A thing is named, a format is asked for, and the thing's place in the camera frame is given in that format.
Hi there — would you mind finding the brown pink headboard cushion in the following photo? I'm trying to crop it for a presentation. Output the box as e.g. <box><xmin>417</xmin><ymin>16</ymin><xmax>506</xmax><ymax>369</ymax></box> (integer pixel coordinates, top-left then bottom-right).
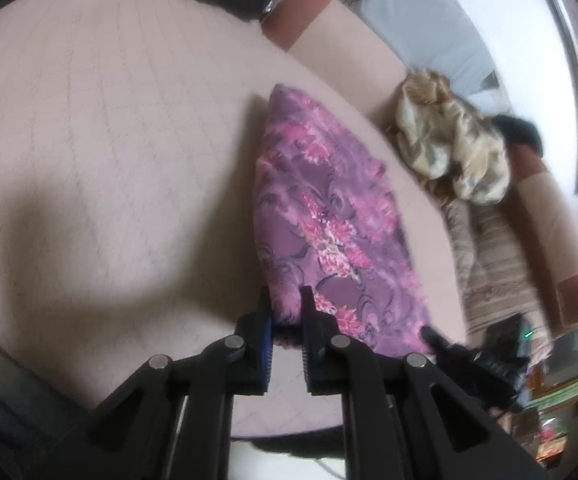
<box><xmin>502</xmin><ymin>144</ymin><xmax>578</xmax><ymax>339</ymax></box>

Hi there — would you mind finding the grey pillow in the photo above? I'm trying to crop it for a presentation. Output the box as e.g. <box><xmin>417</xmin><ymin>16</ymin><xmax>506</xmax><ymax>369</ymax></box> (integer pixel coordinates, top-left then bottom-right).
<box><xmin>350</xmin><ymin>0</ymin><xmax>500</xmax><ymax>98</ymax></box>

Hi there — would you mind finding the dark garment behind blanket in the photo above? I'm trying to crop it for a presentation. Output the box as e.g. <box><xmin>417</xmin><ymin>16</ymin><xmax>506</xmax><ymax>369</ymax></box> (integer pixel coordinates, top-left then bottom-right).
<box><xmin>490</xmin><ymin>114</ymin><xmax>544</xmax><ymax>157</ymax></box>

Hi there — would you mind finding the pink quilted bed cover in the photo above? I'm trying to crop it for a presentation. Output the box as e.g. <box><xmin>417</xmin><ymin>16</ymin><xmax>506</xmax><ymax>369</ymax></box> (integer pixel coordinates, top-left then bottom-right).
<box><xmin>0</xmin><ymin>0</ymin><xmax>466</xmax><ymax>434</ymax></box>

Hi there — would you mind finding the beige floral crumpled blanket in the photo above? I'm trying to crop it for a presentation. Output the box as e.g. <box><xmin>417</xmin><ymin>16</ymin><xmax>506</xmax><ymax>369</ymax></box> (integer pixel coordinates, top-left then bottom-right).
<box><xmin>393</xmin><ymin>68</ymin><xmax>510</xmax><ymax>205</ymax></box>

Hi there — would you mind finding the striped floral brown pillow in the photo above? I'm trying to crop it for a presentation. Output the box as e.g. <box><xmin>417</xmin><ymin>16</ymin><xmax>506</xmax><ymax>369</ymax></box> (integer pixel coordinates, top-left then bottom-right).
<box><xmin>442</xmin><ymin>200</ymin><xmax>553</xmax><ymax>364</ymax></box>

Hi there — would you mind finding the purple floral long-sleeve shirt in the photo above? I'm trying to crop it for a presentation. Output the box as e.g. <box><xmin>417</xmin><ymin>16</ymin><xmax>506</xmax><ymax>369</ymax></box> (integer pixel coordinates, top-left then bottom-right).
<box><xmin>253</xmin><ymin>84</ymin><xmax>430</xmax><ymax>356</ymax></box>

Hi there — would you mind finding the pink brown bolster cushion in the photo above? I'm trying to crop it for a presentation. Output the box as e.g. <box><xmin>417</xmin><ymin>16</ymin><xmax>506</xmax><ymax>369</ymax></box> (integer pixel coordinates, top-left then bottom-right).
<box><xmin>261</xmin><ymin>0</ymin><xmax>407</xmax><ymax>128</ymax></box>

